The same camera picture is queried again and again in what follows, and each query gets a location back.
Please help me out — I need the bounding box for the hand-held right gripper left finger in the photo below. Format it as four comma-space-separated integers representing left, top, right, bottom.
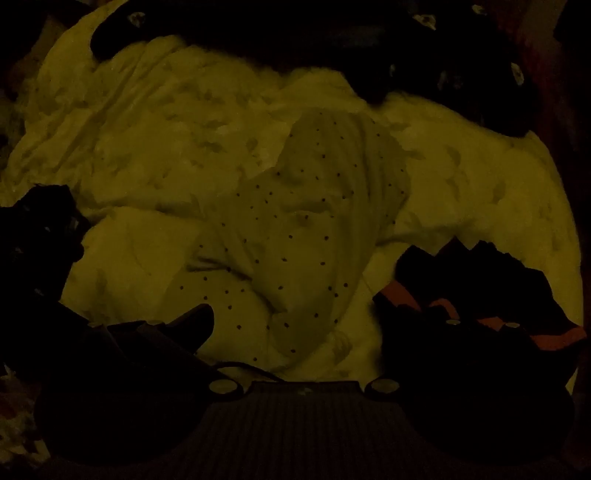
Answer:
60, 305, 242, 398

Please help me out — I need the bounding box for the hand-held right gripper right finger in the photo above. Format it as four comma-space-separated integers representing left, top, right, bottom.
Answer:
365, 299, 570, 398

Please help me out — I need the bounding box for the black cartoon print shirt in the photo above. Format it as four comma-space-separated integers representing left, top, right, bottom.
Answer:
373, 235, 585, 355

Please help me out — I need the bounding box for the white polka-dot garment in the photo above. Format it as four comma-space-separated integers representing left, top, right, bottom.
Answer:
178, 108, 413, 370

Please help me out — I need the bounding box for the leaf print bed sheet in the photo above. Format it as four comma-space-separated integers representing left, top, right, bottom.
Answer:
0, 0, 583, 384

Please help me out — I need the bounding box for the comic print cloth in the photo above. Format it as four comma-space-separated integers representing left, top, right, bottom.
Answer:
0, 362, 52, 462

